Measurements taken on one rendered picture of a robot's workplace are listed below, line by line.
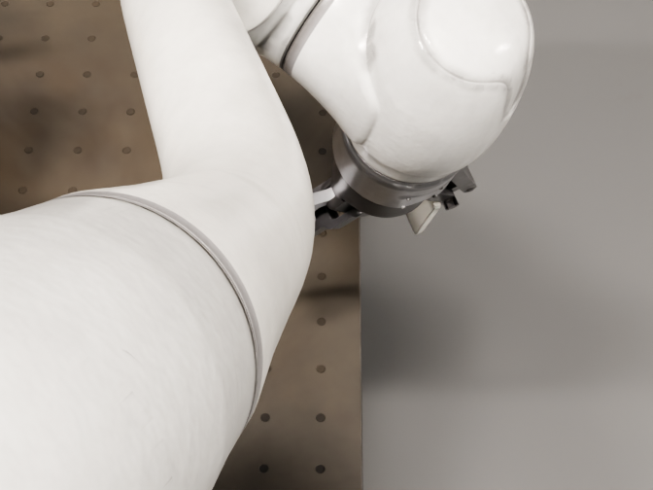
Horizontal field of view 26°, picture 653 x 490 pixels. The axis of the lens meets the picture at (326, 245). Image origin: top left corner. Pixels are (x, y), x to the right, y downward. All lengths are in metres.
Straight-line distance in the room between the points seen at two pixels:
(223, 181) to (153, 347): 0.15
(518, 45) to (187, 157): 0.30
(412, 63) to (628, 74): 1.69
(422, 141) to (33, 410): 0.54
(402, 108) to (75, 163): 0.69
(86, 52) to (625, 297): 1.01
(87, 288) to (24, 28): 1.23
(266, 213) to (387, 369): 1.61
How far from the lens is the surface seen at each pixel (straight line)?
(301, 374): 1.31
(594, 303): 2.20
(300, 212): 0.54
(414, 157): 0.86
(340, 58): 0.84
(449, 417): 2.08
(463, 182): 1.11
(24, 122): 1.50
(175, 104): 0.61
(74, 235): 0.39
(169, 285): 0.39
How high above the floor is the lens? 1.86
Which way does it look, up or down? 57 degrees down
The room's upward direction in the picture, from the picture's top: straight up
